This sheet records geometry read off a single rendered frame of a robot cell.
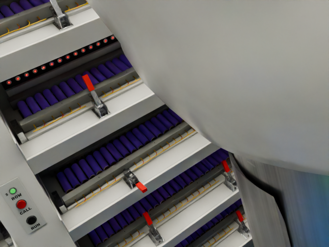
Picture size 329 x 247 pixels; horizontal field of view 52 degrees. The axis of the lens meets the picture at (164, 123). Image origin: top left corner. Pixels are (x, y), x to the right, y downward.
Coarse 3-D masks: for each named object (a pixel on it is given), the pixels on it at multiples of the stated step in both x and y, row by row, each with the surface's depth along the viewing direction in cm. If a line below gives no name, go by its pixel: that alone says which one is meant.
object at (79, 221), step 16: (192, 144) 88; (208, 144) 88; (144, 160) 86; (160, 160) 86; (176, 160) 85; (192, 160) 87; (48, 176) 86; (144, 176) 82; (160, 176) 83; (48, 192) 82; (112, 192) 80; (128, 192) 80; (64, 208) 76; (80, 208) 78; (96, 208) 77; (112, 208) 78; (64, 224) 72; (80, 224) 75; (96, 224) 78
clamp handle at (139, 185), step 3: (132, 174) 79; (129, 177) 80; (132, 177) 80; (132, 180) 79; (135, 180) 78; (135, 183) 77; (138, 183) 77; (141, 183) 76; (138, 186) 76; (141, 186) 75; (144, 186) 75; (141, 189) 74; (144, 189) 74; (144, 192) 74
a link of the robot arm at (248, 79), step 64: (128, 0) 4; (192, 0) 3; (256, 0) 3; (320, 0) 3; (192, 64) 4; (256, 64) 3; (320, 64) 3; (256, 128) 4; (320, 128) 3; (256, 192) 7; (320, 192) 5
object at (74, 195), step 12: (168, 132) 89; (180, 132) 90; (156, 144) 86; (168, 144) 88; (132, 156) 84; (144, 156) 86; (108, 168) 82; (120, 168) 83; (96, 180) 80; (108, 180) 82; (72, 192) 78; (84, 192) 79
